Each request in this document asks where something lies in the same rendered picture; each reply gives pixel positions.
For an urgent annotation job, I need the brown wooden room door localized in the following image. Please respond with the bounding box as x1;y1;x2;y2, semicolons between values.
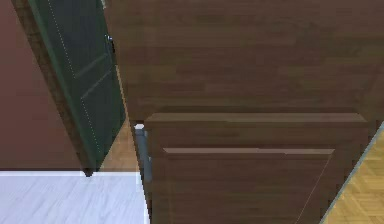
103;0;384;224

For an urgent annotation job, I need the dark green room door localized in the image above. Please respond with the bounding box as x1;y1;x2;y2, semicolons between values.
27;0;127;172

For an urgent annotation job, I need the black door handle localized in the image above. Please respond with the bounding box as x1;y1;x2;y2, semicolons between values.
105;33;116;54

